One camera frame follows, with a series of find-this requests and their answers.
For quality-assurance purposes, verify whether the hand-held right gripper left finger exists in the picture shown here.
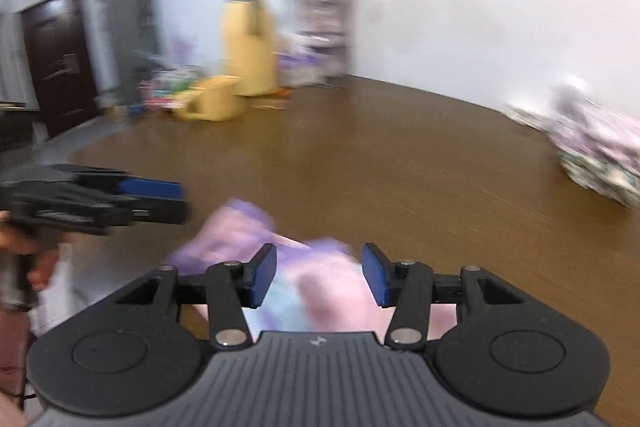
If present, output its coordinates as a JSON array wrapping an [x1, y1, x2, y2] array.
[[107, 242, 278, 352]]

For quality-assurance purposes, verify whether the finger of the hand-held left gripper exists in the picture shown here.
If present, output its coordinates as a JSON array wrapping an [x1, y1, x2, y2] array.
[[47, 164, 184, 200], [75, 196, 192, 236]]

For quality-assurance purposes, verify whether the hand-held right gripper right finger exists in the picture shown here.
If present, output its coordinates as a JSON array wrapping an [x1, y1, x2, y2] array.
[[361, 242, 532, 352]]

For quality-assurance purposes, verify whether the pink and blue sleeveless top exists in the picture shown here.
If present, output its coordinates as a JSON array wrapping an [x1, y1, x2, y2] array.
[[167, 199, 466, 343]]

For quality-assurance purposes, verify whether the person's left hand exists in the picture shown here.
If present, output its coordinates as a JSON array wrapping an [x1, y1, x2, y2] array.
[[0, 212, 62, 291]]

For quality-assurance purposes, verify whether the pile of colourful clutter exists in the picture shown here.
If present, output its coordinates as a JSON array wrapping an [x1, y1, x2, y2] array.
[[134, 52, 202, 114]]

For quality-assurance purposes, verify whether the yellow mug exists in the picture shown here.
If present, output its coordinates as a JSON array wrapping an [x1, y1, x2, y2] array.
[[172, 76, 246, 122]]

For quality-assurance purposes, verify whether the dark brown door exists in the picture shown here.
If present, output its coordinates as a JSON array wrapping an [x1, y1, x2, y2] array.
[[20, 0, 101, 138]]

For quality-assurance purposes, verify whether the orange packet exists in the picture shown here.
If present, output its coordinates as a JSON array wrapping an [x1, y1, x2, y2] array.
[[252, 89, 292, 110]]

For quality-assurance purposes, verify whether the grey cabinet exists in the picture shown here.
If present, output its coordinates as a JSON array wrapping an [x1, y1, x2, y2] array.
[[97, 0, 162, 108]]

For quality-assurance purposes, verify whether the yellow thermos jug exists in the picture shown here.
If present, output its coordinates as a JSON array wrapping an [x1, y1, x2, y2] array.
[[220, 0, 279, 98]]

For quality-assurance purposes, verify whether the purple tissue box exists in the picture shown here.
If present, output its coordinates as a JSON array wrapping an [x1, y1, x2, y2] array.
[[277, 34, 326, 88]]

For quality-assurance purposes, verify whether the cream floral folded garment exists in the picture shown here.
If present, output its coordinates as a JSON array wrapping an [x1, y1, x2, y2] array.
[[559, 152, 640, 208]]

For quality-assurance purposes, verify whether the pink floral folded garment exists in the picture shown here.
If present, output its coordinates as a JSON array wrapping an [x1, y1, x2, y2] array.
[[550, 102, 640, 172]]

